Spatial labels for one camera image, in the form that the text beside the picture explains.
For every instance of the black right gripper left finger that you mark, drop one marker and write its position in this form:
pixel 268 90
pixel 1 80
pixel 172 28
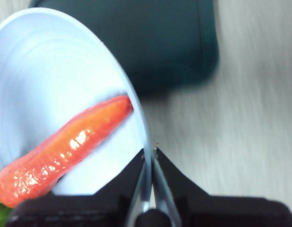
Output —
pixel 89 210

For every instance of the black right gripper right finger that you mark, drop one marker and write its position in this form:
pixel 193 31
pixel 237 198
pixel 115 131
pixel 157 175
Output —
pixel 219 212

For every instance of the orange carrot with green leaves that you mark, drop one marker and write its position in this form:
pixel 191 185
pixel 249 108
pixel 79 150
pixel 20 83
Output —
pixel 65 151

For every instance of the blue round plate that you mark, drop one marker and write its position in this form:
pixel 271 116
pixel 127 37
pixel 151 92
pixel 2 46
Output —
pixel 54 71

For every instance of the black rectangular tray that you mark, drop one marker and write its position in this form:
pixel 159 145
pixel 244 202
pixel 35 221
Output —
pixel 148 42

